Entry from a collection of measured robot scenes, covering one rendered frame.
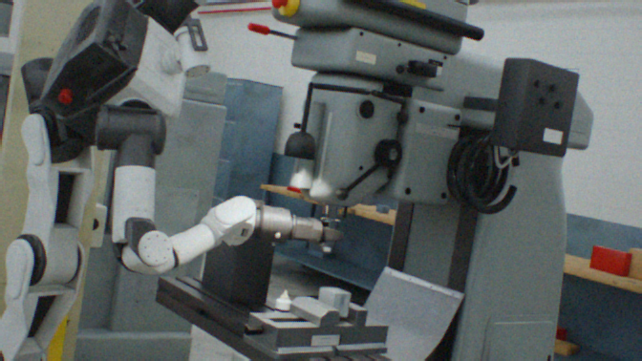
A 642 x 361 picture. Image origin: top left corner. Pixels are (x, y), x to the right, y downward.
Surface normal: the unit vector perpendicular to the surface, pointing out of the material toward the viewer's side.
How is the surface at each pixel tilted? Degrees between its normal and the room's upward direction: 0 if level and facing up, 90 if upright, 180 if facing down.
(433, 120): 90
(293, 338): 90
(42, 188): 115
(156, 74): 58
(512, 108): 90
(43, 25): 90
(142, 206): 70
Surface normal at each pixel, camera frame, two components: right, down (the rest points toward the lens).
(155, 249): 0.58, -0.21
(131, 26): 0.78, -0.38
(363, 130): 0.60, 0.14
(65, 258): 0.84, 0.00
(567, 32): -0.78, -0.10
